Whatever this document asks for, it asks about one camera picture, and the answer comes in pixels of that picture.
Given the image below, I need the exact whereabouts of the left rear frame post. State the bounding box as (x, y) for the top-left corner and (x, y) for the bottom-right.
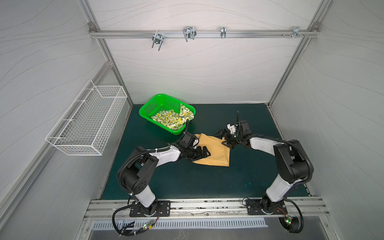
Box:
(78, 0), (134, 107)

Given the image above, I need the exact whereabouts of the metal U-bolt clamp middle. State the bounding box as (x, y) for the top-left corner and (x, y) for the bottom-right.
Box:
(183, 26), (197, 42)

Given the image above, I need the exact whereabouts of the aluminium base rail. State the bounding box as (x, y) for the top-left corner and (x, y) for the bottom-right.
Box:
(83, 197), (331, 221)

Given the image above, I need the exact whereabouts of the yellow tan skirt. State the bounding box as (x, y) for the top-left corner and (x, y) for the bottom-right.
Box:
(193, 134), (230, 167)

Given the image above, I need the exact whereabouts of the aluminium top crossbar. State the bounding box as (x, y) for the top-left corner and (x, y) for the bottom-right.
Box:
(90, 29), (321, 39)

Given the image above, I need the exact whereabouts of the aluminium corner frame post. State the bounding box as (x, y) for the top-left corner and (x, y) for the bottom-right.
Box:
(267, 0), (332, 108)

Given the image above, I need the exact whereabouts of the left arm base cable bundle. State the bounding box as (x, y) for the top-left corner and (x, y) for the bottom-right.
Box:
(111, 203), (160, 237)

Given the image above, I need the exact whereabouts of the green plastic basket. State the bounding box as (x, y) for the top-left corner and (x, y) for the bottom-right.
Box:
(139, 94), (196, 135)

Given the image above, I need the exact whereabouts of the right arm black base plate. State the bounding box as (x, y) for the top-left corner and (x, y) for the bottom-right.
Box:
(242, 198), (288, 216)

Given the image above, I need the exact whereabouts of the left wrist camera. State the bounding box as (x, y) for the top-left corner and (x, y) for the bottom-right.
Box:
(179, 133), (199, 149)

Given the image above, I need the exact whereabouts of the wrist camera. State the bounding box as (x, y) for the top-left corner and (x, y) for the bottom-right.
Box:
(227, 121), (252, 136)
(179, 133), (199, 149)

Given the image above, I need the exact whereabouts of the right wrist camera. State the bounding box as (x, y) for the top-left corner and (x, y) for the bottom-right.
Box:
(227, 121), (252, 136)

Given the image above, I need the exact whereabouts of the metal U-bolt clamp left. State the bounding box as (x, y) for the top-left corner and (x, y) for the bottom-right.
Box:
(152, 33), (164, 51)

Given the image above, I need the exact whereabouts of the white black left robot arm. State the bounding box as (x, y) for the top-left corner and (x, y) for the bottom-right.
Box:
(117, 129), (211, 209)

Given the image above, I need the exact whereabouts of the metal ring clamp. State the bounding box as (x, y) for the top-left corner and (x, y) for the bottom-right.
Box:
(221, 27), (227, 39)

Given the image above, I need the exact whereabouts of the metal bolt bracket right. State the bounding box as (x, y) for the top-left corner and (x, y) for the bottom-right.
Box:
(282, 27), (309, 39)

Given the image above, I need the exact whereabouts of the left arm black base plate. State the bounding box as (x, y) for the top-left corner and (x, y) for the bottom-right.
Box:
(130, 200), (171, 218)

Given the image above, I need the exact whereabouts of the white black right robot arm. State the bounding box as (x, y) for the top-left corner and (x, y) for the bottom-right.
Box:
(215, 119), (314, 215)

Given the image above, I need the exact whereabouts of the white wire wall basket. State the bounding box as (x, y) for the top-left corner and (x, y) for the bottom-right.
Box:
(46, 80), (127, 156)

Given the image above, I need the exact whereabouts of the lemon print skirt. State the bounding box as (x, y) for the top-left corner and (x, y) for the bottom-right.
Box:
(151, 104), (195, 131)

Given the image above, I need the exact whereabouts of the white vent strip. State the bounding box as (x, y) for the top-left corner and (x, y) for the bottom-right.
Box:
(92, 217), (268, 231)

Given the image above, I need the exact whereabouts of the metal u-bolt clamp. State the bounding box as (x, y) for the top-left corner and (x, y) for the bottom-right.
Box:
(183, 26), (197, 42)
(152, 33), (164, 51)

